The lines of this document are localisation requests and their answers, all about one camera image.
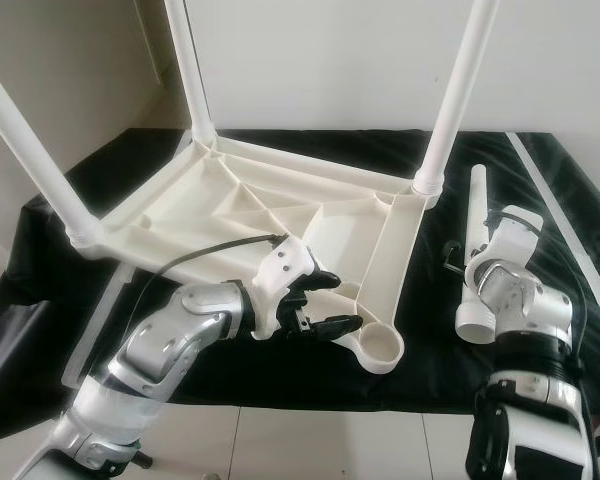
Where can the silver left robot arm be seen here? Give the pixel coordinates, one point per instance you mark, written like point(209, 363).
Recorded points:
point(160, 350)

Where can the white plastic table top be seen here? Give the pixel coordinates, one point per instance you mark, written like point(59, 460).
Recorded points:
point(240, 205)

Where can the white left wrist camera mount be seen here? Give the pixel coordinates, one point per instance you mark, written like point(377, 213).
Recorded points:
point(285, 280)

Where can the black table cloth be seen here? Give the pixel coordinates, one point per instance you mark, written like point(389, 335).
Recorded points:
point(40, 330)

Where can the white plastic table leg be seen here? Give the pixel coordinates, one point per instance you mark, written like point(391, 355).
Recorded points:
point(477, 210)
point(455, 90)
point(188, 70)
point(40, 150)

